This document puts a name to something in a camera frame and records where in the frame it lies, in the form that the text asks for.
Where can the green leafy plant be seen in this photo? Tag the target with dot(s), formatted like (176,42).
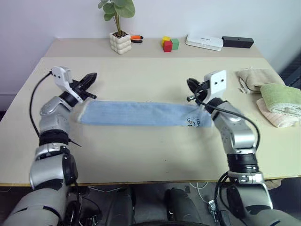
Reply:
(117,9)

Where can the cream pink folded towel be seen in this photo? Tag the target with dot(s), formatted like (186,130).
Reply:
(279,117)

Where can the beige folded towel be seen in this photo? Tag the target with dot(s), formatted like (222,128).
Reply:
(256,77)

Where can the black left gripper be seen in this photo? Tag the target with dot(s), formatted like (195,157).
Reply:
(80,89)

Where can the white bubble plant pot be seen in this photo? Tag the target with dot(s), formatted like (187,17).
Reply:
(120,44)

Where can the black zip tie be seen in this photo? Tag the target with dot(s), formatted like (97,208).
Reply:
(74,142)

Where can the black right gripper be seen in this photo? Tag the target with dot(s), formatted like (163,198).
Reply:
(202,90)

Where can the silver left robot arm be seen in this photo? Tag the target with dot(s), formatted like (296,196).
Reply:
(47,169)

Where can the green folded towel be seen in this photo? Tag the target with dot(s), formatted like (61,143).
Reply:
(279,95)

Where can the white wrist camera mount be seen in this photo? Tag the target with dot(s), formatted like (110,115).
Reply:
(61,77)
(218,82)

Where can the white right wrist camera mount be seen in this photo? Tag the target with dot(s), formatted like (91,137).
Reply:
(218,82)

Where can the green cube block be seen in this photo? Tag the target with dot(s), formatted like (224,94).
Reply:
(175,44)

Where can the black rectangular box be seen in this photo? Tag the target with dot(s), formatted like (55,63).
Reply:
(238,42)

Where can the red cube block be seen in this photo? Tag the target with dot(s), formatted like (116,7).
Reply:
(167,46)

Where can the light blue towel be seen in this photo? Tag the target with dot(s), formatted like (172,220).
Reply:
(141,114)

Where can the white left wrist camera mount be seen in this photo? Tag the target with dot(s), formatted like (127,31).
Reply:
(61,77)

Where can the white flat device box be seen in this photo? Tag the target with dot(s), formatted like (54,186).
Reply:
(203,42)

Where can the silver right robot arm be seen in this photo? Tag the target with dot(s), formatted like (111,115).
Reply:
(240,136)

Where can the dark slatted panel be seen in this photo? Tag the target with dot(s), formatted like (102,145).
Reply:
(291,73)

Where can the yellow cube block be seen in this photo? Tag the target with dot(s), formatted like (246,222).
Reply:
(165,39)

